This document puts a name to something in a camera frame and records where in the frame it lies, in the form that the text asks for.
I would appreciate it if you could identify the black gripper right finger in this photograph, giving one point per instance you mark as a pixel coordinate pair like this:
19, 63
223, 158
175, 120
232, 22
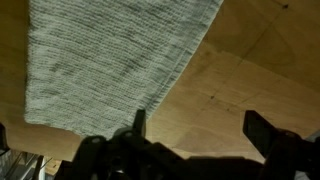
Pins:
276, 143

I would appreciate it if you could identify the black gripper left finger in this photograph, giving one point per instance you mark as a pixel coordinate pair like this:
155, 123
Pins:
133, 150

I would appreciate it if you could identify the white knitted towel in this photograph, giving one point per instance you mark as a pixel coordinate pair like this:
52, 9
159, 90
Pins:
100, 60

